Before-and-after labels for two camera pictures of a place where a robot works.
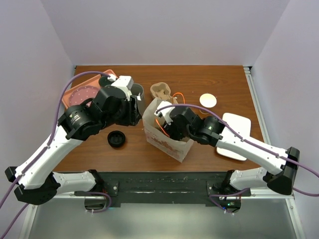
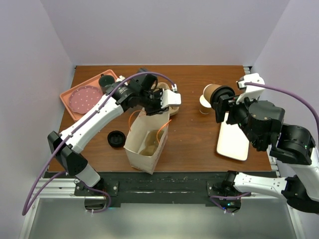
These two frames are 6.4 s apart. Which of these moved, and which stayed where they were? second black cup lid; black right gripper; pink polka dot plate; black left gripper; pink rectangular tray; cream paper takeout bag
Moved: black right gripper; black left gripper; cream paper takeout bag
Stayed: second black cup lid; pink polka dot plate; pink rectangular tray
